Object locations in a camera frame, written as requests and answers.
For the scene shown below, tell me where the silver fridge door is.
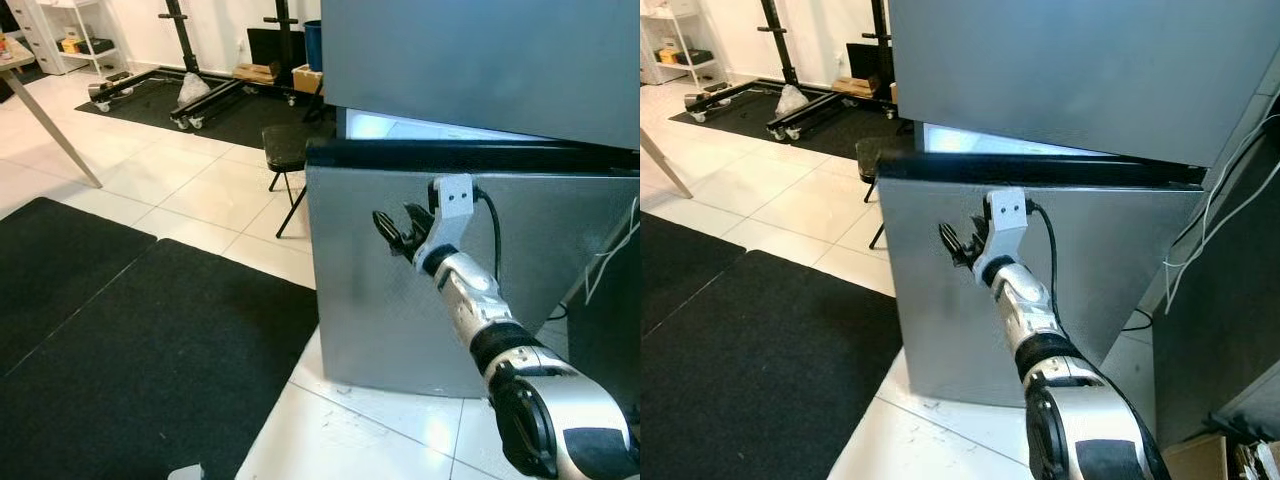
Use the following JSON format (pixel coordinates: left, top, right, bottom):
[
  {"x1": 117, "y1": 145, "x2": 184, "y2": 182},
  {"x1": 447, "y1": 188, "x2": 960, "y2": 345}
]
[
  {"x1": 320, "y1": 0, "x2": 641, "y2": 153},
  {"x1": 887, "y1": 0, "x2": 1280, "y2": 169},
  {"x1": 876, "y1": 150, "x2": 1209, "y2": 409},
  {"x1": 304, "y1": 138, "x2": 641, "y2": 401}
]

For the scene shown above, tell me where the black floor mat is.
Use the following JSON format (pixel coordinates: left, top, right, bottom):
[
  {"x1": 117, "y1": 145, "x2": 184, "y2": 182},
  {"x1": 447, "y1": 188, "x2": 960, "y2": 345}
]
[
  {"x1": 640, "y1": 249, "x2": 906, "y2": 480},
  {"x1": 640, "y1": 209, "x2": 748, "y2": 338},
  {"x1": 0, "y1": 237, "x2": 321, "y2": 480},
  {"x1": 668, "y1": 78, "x2": 893, "y2": 161},
  {"x1": 75, "y1": 68, "x2": 336, "y2": 151},
  {"x1": 0, "y1": 196, "x2": 158, "y2": 378}
]

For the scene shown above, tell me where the black monitor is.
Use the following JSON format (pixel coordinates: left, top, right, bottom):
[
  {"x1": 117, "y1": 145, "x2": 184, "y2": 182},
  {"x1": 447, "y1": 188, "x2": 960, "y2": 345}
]
[
  {"x1": 247, "y1": 27, "x2": 307, "y2": 71},
  {"x1": 846, "y1": 41, "x2": 893, "y2": 83}
]

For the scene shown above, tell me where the dark upright panel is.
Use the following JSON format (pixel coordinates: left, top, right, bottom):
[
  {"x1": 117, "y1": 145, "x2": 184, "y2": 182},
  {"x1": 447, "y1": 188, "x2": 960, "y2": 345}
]
[
  {"x1": 563, "y1": 215, "x2": 641, "y2": 406},
  {"x1": 1150, "y1": 125, "x2": 1280, "y2": 453}
]

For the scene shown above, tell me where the white shelf rack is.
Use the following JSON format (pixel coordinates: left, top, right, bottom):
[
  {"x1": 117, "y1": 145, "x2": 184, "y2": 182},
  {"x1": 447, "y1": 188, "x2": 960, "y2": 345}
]
[
  {"x1": 640, "y1": 0, "x2": 723, "y2": 88},
  {"x1": 45, "y1": 0, "x2": 128, "y2": 78}
]

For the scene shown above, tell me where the light wooden table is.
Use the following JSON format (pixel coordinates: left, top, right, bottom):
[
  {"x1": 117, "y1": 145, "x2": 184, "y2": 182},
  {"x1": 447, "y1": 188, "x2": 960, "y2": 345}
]
[{"x1": 0, "y1": 35, "x2": 104, "y2": 191}]

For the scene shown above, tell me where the white drawer unit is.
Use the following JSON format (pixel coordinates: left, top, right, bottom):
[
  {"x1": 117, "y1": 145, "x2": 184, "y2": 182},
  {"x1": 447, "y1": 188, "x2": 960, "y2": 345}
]
[{"x1": 18, "y1": 0, "x2": 63, "y2": 77}]

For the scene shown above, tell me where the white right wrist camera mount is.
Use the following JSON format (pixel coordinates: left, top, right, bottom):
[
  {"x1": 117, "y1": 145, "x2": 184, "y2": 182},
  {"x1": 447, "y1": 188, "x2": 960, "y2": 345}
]
[
  {"x1": 431, "y1": 174, "x2": 477, "y2": 253},
  {"x1": 984, "y1": 187, "x2": 1030, "y2": 264}
]

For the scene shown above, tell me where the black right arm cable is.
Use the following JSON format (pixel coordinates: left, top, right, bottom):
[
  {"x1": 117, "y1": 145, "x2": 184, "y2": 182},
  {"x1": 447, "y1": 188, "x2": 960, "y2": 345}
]
[
  {"x1": 470, "y1": 186, "x2": 503, "y2": 286},
  {"x1": 1024, "y1": 199, "x2": 1061, "y2": 306}
]

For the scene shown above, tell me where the white cable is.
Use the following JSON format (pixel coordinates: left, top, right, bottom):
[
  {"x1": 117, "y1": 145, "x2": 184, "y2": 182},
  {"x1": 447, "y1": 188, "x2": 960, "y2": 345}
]
[
  {"x1": 583, "y1": 195, "x2": 641, "y2": 308},
  {"x1": 1162, "y1": 95, "x2": 1280, "y2": 314}
]

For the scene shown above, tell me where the black wheeled gantry frame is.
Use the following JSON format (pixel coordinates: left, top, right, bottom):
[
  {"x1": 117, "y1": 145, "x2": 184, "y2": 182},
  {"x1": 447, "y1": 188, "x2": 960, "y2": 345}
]
[
  {"x1": 683, "y1": 0, "x2": 898, "y2": 143},
  {"x1": 87, "y1": 0, "x2": 333, "y2": 133}
]

